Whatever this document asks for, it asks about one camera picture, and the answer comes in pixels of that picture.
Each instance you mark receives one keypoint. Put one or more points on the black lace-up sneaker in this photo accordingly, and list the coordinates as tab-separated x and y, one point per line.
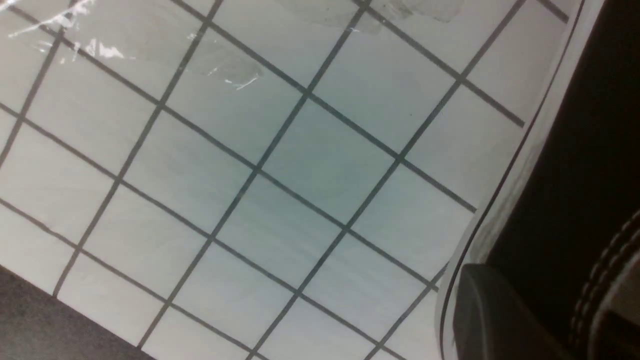
562	225

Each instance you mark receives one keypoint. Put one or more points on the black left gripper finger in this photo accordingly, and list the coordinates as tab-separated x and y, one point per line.
491	322

